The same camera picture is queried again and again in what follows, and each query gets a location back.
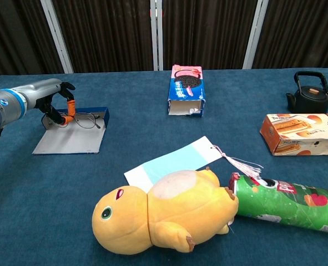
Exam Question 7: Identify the blue Oreo cookie box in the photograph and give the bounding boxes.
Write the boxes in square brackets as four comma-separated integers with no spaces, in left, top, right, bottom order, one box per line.
[167,64,206,117]

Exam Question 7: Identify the black cast iron teapot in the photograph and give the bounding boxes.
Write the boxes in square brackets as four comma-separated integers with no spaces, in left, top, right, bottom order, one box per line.
[285,70,328,114]

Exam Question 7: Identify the orange biscuit box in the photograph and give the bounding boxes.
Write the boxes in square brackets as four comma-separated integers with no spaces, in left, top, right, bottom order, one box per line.
[259,112,328,157]

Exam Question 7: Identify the green Pringles can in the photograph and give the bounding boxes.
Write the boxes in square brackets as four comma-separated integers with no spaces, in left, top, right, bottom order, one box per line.
[228,172,328,236]

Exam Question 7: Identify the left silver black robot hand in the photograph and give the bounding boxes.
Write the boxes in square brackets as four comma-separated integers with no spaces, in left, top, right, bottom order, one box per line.
[26,78,77,129]

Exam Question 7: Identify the black wire eyeglasses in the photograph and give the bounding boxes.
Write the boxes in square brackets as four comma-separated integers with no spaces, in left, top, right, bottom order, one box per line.
[58,112,102,130]

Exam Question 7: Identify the white bookmark card with tassel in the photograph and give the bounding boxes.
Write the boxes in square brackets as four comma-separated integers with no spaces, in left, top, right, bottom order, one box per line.
[123,135,264,193]

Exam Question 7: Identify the white double partition post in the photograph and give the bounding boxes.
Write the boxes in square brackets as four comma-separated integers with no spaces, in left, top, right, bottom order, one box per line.
[150,0,164,71]

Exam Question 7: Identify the white box blue lid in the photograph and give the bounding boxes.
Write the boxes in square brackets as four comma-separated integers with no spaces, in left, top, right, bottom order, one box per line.
[32,107,110,155]

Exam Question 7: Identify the dark brown curtain panel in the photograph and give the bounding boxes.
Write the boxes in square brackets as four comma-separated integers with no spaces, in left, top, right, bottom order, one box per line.
[51,0,154,74]
[162,0,258,71]
[0,0,65,80]
[252,0,328,70]

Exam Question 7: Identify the blue felt table cloth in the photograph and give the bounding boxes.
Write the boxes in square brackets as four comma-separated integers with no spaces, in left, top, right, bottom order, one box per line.
[0,68,328,266]

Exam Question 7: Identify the yellow plush toy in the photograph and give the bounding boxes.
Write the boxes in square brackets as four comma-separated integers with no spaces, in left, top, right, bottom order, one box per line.
[92,166,240,255]

